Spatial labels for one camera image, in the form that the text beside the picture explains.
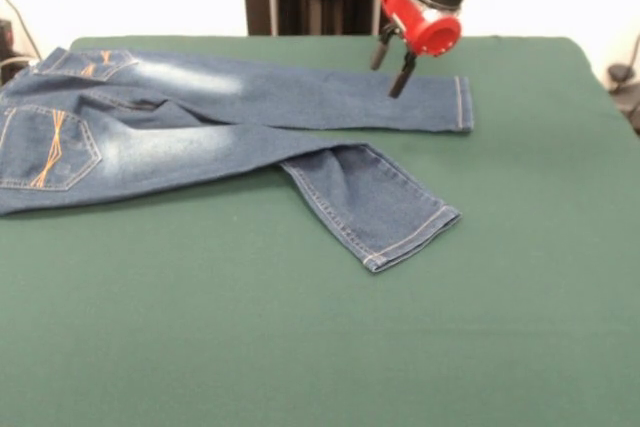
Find black equipment pile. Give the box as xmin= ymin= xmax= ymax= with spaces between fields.
xmin=0 ymin=19 xmax=34 ymax=86

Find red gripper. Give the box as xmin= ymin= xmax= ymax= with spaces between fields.
xmin=370 ymin=0 xmax=463 ymax=99

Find grey office chair base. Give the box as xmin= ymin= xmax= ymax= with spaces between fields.
xmin=606 ymin=62 xmax=640 ymax=136

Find blue denim jeans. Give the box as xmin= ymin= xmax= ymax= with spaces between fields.
xmin=0 ymin=45 xmax=475 ymax=276

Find dark green table cloth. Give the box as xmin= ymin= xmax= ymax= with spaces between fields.
xmin=0 ymin=35 xmax=640 ymax=427

